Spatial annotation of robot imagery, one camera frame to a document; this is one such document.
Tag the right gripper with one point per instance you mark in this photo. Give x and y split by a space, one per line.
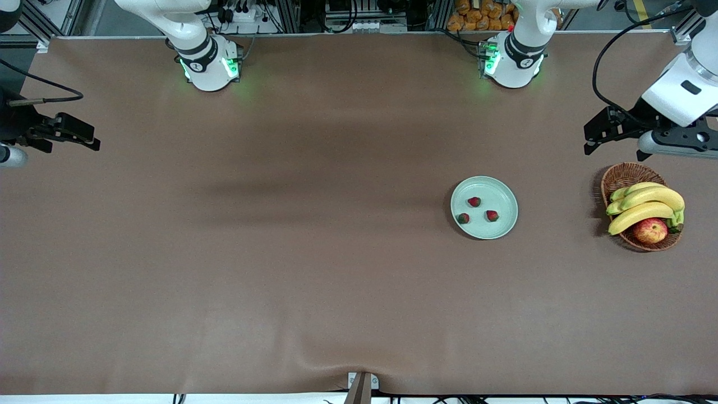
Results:
17 122

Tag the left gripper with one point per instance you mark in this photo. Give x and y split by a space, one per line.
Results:
640 119

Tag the red strawberry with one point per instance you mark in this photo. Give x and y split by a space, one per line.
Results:
463 218
474 201
492 215

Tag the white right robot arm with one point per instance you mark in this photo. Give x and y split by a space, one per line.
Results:
207 73

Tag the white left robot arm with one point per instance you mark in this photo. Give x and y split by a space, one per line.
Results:
519 67

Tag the light green plate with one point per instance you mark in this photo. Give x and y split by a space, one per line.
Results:
493 229

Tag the brown wicker basket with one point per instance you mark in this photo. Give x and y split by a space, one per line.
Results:
625 175

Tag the small greenish yellow banana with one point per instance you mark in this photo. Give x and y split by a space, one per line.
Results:
636 188

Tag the large yellow banana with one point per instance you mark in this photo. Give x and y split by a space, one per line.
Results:
656 196

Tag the red apple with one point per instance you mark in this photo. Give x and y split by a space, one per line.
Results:
650 231

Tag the white power strip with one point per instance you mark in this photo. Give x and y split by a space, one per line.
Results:
244 15

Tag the white connector block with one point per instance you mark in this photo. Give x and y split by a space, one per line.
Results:
376 26

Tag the brown table mat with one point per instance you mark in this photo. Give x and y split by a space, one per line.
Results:
336 314

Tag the silver aluminium corner frame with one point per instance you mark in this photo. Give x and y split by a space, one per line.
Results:
36 25
680 36

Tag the silver aluminium frame post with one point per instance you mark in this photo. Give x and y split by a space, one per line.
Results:
436 14
291 14

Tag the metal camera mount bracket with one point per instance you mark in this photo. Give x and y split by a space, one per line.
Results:
362 388

